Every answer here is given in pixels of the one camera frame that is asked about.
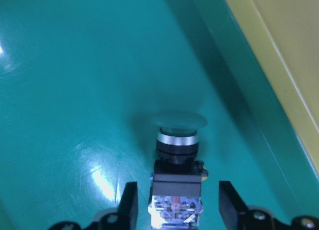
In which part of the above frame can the yellow plastic tray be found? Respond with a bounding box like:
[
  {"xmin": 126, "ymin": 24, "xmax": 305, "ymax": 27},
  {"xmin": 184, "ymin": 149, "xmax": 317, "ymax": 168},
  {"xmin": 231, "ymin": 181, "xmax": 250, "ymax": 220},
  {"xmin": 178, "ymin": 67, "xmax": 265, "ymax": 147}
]
[{"xmin": 226, "ymin": 0, "xmax": 319, "ymax": 169}]

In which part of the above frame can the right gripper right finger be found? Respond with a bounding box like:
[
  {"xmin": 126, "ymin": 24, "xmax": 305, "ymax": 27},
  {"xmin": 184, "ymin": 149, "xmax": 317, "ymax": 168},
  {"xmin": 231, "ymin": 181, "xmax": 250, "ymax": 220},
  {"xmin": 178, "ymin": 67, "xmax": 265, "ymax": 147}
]
[{"xmin": 218, "ymin": 181, "xmax": 319, "ymax": 230}]

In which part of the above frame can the green push button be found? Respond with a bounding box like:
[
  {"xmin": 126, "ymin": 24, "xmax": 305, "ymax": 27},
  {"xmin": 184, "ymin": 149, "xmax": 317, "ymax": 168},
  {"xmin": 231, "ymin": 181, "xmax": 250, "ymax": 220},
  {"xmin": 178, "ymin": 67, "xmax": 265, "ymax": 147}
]
[{"xmin": 148, "ymin": 111, "xmax": 208, "ymax": 230}]

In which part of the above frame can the green plastic tray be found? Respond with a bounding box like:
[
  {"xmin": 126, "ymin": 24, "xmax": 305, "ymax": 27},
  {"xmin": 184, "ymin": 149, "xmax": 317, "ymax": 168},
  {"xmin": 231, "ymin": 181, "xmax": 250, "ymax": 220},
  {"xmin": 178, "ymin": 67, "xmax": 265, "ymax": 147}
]
[{"xmin": 0, "ymin": 0, "xmax": 319, "ymax": 230}]

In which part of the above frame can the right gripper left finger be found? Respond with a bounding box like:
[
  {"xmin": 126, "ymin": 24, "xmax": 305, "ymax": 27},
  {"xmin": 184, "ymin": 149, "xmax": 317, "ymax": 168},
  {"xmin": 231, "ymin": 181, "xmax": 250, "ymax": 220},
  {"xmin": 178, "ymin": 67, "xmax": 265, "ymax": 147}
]
[{"xmin": 49, "ymin": 181, "xmax": 139, "ymax": 230}]

